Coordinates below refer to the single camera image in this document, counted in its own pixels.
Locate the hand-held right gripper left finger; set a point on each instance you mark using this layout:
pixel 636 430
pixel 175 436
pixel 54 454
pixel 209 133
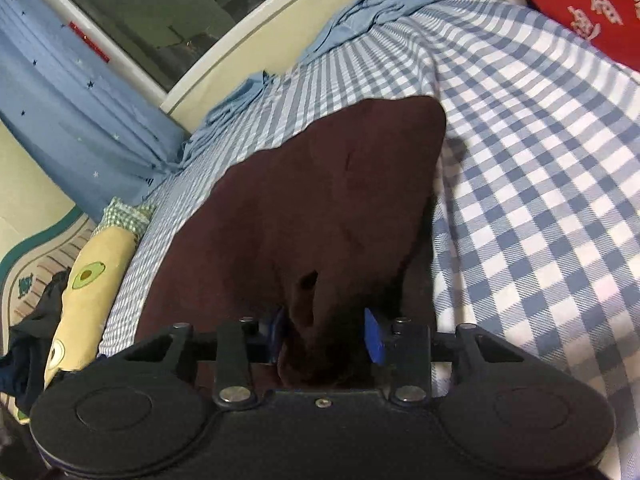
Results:
pixel 277 334

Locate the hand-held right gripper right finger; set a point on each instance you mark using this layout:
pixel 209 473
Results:
pixel 373 336

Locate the maroon printed sweatshirt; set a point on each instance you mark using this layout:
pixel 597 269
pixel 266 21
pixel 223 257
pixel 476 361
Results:
pixel 325 185

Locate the yellow avocado-print pillow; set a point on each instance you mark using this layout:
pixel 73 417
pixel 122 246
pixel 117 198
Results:
pixel 95 280

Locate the green checked pillow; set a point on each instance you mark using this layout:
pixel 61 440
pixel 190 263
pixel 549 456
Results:
pixel 127 212

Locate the blue checked bed sheet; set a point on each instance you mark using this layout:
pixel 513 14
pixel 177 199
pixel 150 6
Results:
pixel 525 210

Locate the dark navy clothing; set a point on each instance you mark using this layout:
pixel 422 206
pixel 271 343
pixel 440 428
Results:
pixel 30 340

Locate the red window sticker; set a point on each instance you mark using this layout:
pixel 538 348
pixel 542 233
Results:
pixel 89 42

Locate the white framed window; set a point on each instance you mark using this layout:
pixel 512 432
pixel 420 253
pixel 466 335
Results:
pixel 150 10

